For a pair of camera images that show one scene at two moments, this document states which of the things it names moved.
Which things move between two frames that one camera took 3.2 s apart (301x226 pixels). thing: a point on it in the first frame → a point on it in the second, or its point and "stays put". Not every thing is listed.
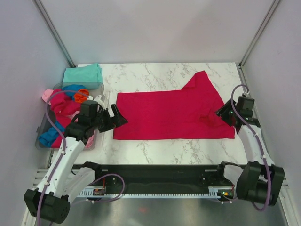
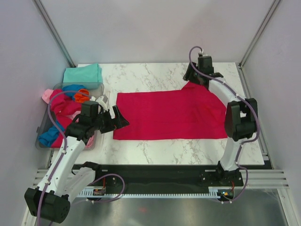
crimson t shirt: [191, 113] stays put
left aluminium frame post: [38, 4] stays put
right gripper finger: [225, 109] → [190, 74]
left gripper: [115, 121] stays put
